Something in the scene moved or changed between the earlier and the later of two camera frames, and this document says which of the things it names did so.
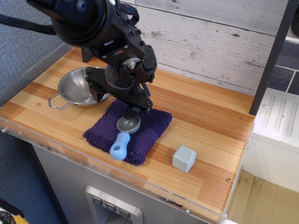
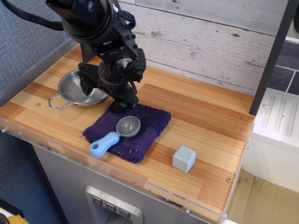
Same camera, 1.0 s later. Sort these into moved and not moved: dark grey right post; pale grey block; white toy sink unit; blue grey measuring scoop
Moved: blue grey measuring scoop
Not moved: white toy sink unit; pale grey block; dark grey right post
